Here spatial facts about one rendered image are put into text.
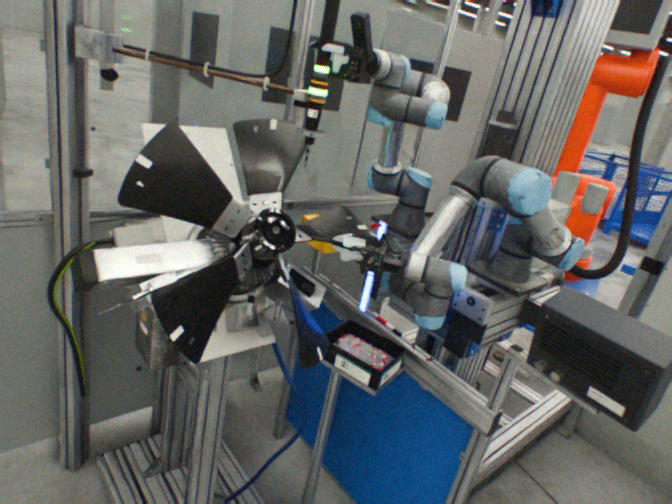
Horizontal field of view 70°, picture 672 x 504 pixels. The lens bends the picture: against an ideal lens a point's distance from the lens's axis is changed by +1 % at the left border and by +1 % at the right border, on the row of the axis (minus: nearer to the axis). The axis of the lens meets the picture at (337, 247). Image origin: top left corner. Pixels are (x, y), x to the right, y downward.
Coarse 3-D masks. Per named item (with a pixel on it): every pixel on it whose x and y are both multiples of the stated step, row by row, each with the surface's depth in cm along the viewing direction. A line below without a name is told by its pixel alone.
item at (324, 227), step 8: (336, 208) 148; (344, 208) 149; (320, 216) 143; (328, 216) 143; (336, 216) 144; (352, 216) 147; (296, 224) 135; (304, 224) 135; (312, 224) 137; (320, 224) 138; (328, 224) 139; (336, 224) 140; (344, 224) 142; (352, 224) 143; (360, 224) 145; (312, 232) 132; (320, 232) 133; (328, 232) 134; (336, 232) 136; (344, 232) 137; (352, 232) 139; (360, 232) 141; (368, 232) 144; (320, 240) 129; (328, 240) 131; (360, 248) 135
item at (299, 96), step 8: (296, 96) 116; (304, 96) 116; (296, 104) 116; (304, 104) 116; (304, 112) 117; (296, 120) 118; (304, 120) 119; (304, 128) 119; (312, 136) 117; (320, 136) 118
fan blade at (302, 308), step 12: (300, 300) 124; (300, 312) 120; (300, 324) 118; (312, 324) 128; (300, 336) 116; (312, 336) 123; (324, 336) 134; (300, 348) 115; (312, 348) 121; (324, 348) 129; (300, 360) 114; (312, 360) 119
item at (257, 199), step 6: (276, 192) 127; (252, 198) 128; (258, 198) 128; (264, 198) 128; (270, 198) 127; (276, 198) 127; (252, 204) 128; (258, 204) 127; (270, 204) 126; (276, 204) 126; (252, 210) 127; (258, 210) 127
